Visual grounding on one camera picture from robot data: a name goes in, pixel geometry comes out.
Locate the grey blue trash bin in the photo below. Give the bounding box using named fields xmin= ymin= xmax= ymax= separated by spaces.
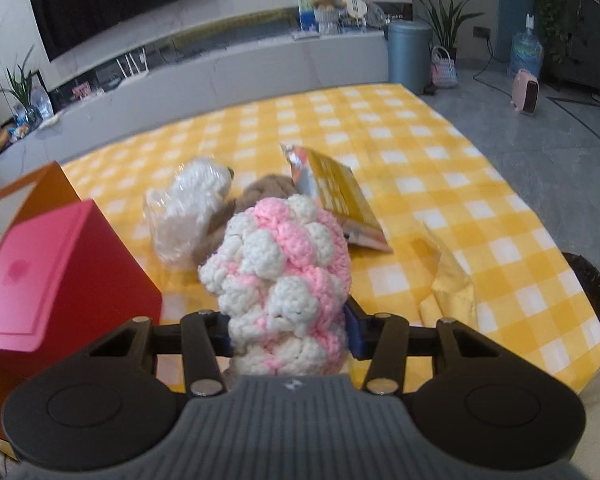
xmin=387 ymin=20 xmax=432 ymax=96

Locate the white wifi router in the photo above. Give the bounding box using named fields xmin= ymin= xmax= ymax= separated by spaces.
xmin=116 ymin=47 xmax=149 ymax=84

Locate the orange cardboard storage box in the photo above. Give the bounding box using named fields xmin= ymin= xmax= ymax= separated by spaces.
xmin=0 ymin=162 xmax=84 ymax=444

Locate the pink woven handbag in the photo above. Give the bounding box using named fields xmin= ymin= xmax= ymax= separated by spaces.
xmin=431 ymin=46 xmax=457 ymax=89

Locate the brown plush toy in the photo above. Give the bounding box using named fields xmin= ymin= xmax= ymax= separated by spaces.
xmin=192 ymin=174 xmax=297 ymax=266

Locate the black round stool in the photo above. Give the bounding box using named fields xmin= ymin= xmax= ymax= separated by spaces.
xmin=561 ymin=251 xmax=600 ymax=386

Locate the green potted plant by bin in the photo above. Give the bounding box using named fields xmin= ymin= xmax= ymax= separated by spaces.
xmin=416 ymin=0 xmax=483 ymax=60

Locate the pink small heater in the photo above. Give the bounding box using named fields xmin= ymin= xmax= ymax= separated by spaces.
xmin=512 ymin=68 xmax=540 ymax=115

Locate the yellow cloth piece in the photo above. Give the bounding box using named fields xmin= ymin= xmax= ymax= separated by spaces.
xmin=412 ymin=221 xmax=478 ymax=330

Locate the marble tv console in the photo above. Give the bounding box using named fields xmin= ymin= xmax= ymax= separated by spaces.
xmin=0 ymin=32 xmax=388 ymax=186

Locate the pink white crochet item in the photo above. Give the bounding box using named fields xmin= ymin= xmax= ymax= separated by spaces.
xmin=198 ymin=195 xmax=351 ymax=376

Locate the green plant in vase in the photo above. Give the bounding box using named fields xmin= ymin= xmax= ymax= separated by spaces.
xmin=0 ymin=46 xmax=43 ymax=130

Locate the red box lid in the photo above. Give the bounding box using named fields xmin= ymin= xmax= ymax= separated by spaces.
xmin=0 ymin=200 xmax=162 ymax=359

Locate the blue water jug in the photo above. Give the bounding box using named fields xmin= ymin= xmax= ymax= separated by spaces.
xmin=507 ymin=14 xmax=544 ymax=78

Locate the gold foil snack packet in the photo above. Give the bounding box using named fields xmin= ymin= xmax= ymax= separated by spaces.
xmin=280 ymin=144 xmax=392 ymax=252

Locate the yellow white checkered blanket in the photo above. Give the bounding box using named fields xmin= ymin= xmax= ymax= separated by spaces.
xmin=64 ymin=84 xmax=600 ymax=390

